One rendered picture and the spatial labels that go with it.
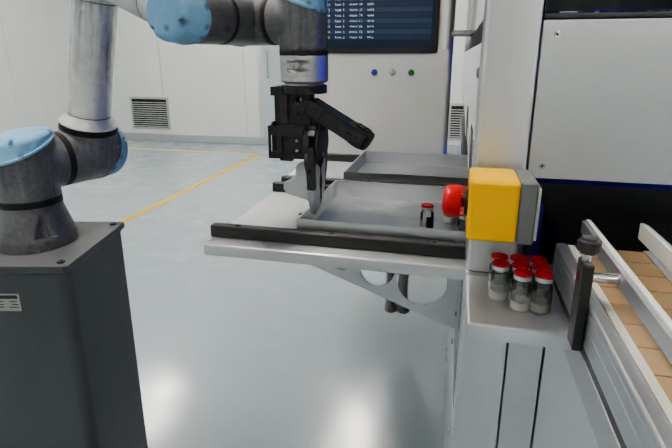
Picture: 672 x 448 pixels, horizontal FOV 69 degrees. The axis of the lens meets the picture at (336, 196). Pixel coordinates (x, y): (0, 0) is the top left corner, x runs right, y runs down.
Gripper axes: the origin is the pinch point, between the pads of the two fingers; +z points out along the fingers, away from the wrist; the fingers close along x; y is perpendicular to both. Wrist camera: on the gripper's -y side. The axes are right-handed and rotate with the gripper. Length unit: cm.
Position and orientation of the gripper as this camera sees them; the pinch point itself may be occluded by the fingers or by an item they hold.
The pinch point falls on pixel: (318, 206)
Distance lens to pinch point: 83.0
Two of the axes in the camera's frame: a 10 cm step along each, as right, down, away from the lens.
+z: 0.0, 9.6, 2.8
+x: -2.3, 2.7, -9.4
